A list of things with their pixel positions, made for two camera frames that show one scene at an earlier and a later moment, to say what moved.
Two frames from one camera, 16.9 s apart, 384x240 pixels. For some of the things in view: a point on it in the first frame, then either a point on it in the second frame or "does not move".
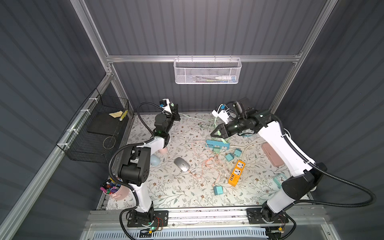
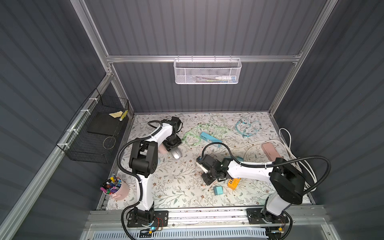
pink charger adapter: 163,150 does not move
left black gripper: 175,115 → 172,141
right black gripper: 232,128 → 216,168
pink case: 271,154 does not move
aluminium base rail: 209,220 does not move
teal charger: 218,190 does not move
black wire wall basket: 93,133 does not move
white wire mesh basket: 207,70 does not move
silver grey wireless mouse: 183,165 → 176,153
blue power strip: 217,144 → 208,137
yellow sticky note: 116,114 does not move
